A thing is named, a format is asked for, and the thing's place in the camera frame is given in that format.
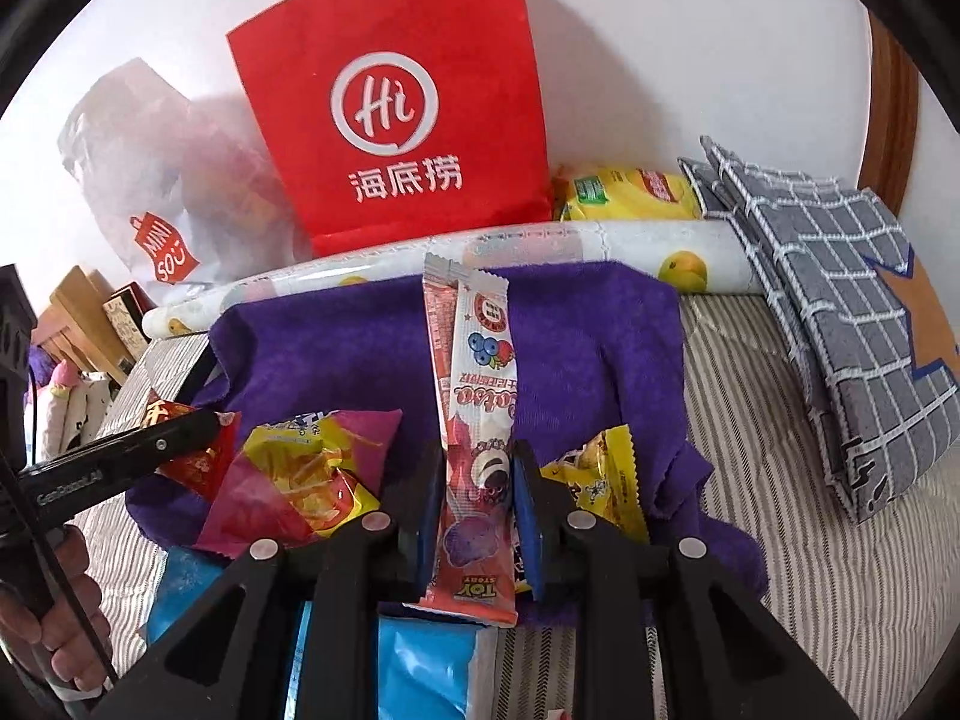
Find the purple towel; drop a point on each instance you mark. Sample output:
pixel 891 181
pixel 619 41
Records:
pixel 600 330

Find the blue tissue pack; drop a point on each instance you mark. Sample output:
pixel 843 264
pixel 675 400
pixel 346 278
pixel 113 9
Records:
pixel 427 667

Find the person's left hand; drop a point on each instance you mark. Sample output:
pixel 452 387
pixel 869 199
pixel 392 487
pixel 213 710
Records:
pixel 75 562

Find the pink yellow snack packet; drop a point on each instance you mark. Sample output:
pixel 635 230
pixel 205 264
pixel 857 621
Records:
pixel 300 480

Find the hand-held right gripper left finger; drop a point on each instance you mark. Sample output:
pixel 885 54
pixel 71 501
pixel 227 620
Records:
pixel 427 532

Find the grey checked cloth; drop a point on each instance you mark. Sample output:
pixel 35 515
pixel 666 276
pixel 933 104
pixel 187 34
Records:
pixel 825 277

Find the long pink stick packet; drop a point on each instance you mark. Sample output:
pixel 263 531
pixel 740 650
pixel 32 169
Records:
pixel 472 360

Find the patterned gift box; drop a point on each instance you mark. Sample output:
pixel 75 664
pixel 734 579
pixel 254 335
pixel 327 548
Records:
pixel 124 322

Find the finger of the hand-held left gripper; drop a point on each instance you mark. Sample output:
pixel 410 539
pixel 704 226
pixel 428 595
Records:
pixel 180 439

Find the floral pillow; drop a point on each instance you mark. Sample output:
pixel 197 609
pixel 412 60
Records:
pixel 64 390

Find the white plastic shopping bag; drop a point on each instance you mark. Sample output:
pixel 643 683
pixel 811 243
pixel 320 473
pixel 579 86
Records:
pixel 150 165

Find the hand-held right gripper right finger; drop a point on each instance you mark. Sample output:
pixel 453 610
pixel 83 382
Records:
pixel 529 532

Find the wooden headboard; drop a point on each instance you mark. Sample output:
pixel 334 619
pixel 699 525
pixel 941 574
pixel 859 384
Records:
pixel 75 307

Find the brown wooden door frame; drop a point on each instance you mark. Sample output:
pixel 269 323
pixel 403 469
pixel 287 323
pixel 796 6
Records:
pixel 889 127

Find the red snack packet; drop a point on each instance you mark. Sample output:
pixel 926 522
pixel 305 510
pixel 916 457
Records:
pixel 202 472

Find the red paper bag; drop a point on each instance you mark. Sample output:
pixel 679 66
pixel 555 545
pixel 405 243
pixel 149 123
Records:
pixel 390 52

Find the yellow chips bag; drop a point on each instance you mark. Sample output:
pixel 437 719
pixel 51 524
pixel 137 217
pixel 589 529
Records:
pixel 637 195

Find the fruit-print paper roll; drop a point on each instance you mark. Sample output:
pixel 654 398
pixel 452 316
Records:
pixel 675 255

